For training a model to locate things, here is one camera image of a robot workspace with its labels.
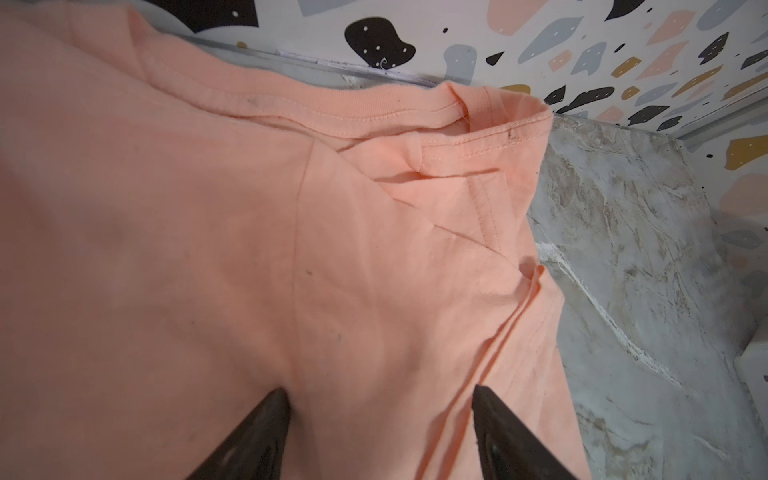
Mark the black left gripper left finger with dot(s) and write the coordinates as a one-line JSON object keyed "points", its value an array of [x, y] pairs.
{"points": [[254, 449]]}

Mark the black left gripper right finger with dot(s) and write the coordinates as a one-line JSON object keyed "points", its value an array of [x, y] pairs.
{"points": [[507, 448]]}

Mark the peach graphic t-shirt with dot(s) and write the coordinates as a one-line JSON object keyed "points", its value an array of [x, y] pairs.
{"points": [[181, 236]]}

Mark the right aluminium corner post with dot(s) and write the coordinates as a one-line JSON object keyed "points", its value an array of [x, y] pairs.
{"points": [[724, 120]]}

